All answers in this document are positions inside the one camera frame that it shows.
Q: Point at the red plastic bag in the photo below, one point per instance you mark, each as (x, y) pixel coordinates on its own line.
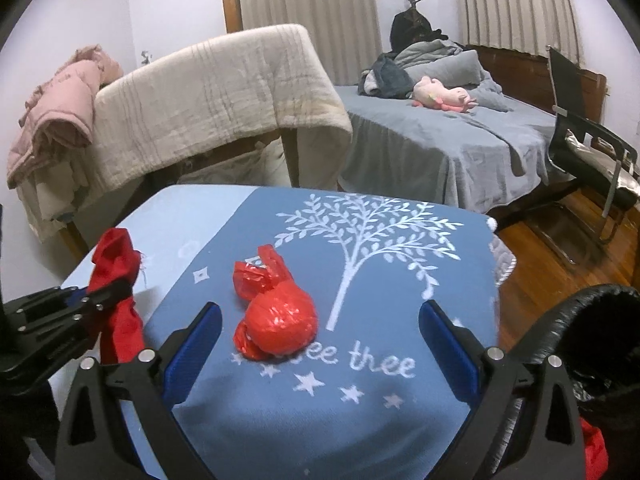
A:
(280, 318)

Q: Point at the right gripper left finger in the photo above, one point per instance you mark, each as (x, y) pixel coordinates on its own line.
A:
(94, 441)

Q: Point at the blue tree-print table mat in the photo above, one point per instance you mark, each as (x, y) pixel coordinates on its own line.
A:
(366, 399)

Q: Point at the red cloth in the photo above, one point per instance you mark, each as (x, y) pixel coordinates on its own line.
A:
(116, 265)

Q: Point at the coat stand with black coat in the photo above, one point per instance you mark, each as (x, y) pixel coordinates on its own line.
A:
(410, 26)

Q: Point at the left beige curtain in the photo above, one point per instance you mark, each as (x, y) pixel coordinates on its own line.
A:
(345, 33)

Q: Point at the bed with grey sheet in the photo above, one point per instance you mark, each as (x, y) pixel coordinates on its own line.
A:
(476, 161)

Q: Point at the silver chair cushion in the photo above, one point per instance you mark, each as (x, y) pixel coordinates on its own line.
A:
(604, 165)

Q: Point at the wooden headboard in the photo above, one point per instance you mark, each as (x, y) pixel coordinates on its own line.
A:
(526, 77)

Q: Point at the pink jacket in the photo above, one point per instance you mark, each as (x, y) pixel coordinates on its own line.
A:
(59, 114)

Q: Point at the pink plush toy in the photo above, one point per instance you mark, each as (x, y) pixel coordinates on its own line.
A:
(431, 93)

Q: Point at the right beige curtain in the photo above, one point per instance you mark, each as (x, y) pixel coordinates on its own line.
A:
(526, 26)

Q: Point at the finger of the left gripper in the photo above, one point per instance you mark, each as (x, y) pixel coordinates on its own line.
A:
(47, 300)
(75, 326)

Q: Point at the dark grey clothes pile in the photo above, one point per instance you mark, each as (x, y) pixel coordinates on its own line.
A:
(385, 80)

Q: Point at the black lined trash bin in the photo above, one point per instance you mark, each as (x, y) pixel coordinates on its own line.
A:
(595, 332)

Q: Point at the beige quilt on rack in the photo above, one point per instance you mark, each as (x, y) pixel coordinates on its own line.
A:
(189, 103)

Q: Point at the orange textured mat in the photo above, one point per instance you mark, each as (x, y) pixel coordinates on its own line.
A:
(596, 455)

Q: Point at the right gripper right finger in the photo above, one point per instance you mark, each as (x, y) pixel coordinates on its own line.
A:
(523, 421)

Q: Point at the grey crumpled duvet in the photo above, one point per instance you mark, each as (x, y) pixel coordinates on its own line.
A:
(453, 67)

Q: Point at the black office chair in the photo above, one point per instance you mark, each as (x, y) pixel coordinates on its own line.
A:
(560, 228)

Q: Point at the beige curtain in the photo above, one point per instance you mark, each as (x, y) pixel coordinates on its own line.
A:
(526, 26)
(345, 33)

